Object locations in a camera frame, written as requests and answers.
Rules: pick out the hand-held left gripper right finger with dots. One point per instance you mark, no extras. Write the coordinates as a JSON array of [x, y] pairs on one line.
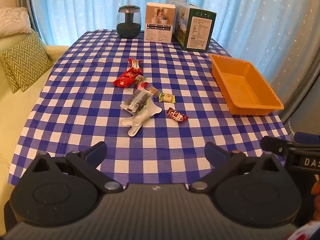
[[215, 153]]

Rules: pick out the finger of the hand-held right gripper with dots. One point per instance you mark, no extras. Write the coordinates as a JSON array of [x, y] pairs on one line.
[[307, 138], [272, 145]]

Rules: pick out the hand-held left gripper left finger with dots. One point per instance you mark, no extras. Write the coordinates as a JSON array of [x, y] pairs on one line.
[[94, 154]]

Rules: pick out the dark red snack packet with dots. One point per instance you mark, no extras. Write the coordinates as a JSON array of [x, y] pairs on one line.
[[176, 115]]

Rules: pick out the white snack packet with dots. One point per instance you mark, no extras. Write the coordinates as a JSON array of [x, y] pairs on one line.
[[140, 118]]

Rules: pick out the orange plastic tray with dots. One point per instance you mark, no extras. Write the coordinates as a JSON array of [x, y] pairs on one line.
[[245, 92]]

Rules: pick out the dark bar clear packet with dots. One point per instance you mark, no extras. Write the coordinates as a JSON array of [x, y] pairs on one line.
[[136, 100]]

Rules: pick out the green yellow snack packet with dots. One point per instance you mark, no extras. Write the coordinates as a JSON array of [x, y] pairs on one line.
[[167, 97]]

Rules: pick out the small red snack packet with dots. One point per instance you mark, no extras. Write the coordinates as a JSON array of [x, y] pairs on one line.
[[122, 82]]

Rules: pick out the brown candy clear wrapper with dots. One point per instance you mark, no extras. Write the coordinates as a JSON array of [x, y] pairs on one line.
[[153, 90]]

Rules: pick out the long red twist candy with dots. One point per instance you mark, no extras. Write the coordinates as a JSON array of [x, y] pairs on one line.
[[135, 65]]

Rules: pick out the person's right hand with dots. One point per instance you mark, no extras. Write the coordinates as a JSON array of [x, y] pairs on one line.
[[316, 191]]

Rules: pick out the grey lace-trimmed cover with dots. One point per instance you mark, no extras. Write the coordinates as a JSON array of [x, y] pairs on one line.
[[306, 115]]

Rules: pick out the blue white checkered tablecloth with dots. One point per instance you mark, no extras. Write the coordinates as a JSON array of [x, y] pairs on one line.
[[175, 142]]

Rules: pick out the red white patterned clothing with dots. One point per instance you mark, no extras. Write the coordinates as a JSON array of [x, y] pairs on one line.
[[306, 232]]

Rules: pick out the pale yellow sofa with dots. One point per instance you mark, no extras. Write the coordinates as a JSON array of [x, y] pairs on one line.
[[15, 130]]

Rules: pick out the red wrapped candy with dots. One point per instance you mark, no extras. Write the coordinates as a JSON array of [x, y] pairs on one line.
[[142, 85]]

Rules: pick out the grey starry curtain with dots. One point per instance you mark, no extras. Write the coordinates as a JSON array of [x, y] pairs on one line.
[[295, 55]]

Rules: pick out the green wrapped candy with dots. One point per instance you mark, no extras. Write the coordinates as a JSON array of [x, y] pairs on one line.
[[141, 78]]

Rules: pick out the green chevron pillow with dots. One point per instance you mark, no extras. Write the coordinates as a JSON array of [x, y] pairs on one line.
[[23, 62]]

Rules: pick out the green cardboard box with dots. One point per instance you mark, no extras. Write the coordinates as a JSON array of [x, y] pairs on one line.
[[197, 30]]

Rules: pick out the dark glass humidifier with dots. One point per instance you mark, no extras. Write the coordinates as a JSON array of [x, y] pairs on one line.
[[129, 25]]

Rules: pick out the white cardboard box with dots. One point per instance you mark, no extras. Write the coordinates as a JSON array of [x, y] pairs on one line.
[[159, 22]]

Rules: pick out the blue starry curtain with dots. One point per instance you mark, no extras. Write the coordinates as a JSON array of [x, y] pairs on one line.
[[87, 5]]

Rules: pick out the white marbled pillow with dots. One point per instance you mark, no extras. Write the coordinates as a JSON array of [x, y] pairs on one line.
[[12, 21]]

